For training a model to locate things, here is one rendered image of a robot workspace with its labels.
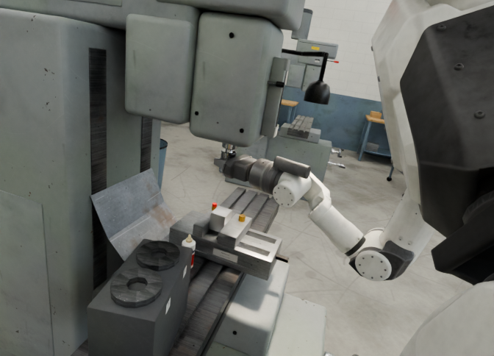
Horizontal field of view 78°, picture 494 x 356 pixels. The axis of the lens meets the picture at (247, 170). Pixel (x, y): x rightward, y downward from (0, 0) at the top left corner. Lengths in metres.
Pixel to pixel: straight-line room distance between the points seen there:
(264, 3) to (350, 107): 6.66
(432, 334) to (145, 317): 0.42
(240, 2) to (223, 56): 0.12
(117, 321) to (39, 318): 0.78
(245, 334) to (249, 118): 0.61
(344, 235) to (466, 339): 0.51
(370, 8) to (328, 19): 0.84
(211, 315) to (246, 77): 0.60
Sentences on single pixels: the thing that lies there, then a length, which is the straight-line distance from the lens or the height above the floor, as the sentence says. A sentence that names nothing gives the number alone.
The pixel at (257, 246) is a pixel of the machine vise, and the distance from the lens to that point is 0.99.
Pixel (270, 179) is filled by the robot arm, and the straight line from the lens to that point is 0.80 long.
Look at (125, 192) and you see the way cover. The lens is 1.13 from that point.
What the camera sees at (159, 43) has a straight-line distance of 0.85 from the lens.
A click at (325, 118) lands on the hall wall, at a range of 7.38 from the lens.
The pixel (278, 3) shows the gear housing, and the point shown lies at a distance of 0.75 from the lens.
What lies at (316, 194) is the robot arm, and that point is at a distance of 0.84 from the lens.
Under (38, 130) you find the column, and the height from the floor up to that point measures 1.27.
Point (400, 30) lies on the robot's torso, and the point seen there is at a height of 1.59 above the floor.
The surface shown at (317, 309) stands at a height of 0.72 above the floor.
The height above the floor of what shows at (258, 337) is 0.80.
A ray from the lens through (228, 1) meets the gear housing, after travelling 0.78.
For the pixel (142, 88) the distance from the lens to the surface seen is 0.88.
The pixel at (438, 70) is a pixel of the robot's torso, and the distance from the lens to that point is 0.38.
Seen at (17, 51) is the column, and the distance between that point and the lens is 1.00.
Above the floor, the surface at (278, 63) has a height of 1.53.
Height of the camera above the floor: 1.52
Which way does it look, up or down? 19 degrees down
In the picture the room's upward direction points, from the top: 9 degrees clockwise
